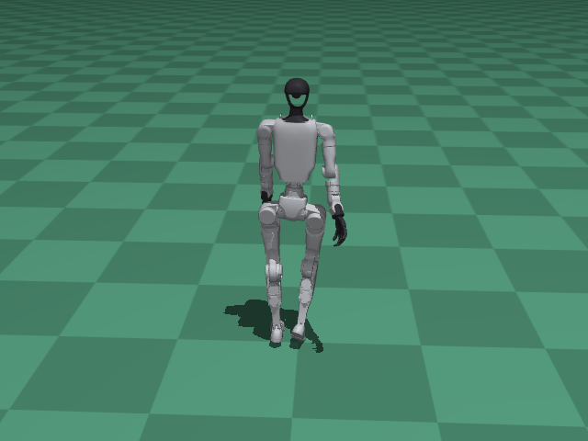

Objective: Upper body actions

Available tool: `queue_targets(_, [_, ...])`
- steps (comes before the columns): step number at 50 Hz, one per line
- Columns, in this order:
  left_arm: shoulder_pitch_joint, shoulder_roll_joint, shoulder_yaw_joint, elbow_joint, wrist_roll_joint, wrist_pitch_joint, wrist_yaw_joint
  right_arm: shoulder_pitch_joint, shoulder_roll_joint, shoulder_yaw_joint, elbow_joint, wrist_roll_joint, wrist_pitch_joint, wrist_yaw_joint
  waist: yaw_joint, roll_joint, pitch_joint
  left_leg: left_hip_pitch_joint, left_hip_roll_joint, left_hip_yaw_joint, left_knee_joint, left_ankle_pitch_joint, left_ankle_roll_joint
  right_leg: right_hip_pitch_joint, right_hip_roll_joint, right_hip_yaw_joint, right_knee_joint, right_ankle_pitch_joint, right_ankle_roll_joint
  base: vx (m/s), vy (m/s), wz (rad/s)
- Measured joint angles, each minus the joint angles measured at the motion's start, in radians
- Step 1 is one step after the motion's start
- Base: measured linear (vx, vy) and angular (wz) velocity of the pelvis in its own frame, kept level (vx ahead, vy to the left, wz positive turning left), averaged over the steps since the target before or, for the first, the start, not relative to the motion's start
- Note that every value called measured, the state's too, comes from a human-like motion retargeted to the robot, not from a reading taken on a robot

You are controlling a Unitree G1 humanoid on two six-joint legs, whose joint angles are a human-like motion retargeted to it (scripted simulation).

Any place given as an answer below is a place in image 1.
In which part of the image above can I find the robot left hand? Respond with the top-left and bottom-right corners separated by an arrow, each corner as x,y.
261,191 -> 273,204

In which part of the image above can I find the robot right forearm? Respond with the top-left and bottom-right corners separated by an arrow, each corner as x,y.
325,164 -> 344,215

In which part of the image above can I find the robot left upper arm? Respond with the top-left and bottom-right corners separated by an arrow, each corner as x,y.
256,119 -> 276,168

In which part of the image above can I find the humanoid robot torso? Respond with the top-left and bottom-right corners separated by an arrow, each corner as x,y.
273,114 -> 318,221

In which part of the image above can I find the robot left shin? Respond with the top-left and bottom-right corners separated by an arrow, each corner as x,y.
266,264 -> 282,329

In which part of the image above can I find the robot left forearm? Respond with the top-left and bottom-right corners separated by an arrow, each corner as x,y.
259,156 -> 274,198

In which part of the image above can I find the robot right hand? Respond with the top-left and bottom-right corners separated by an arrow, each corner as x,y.
332,204 -> 347,246

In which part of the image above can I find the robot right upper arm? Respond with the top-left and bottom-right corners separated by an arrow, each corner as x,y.
316,122 -> 336,178

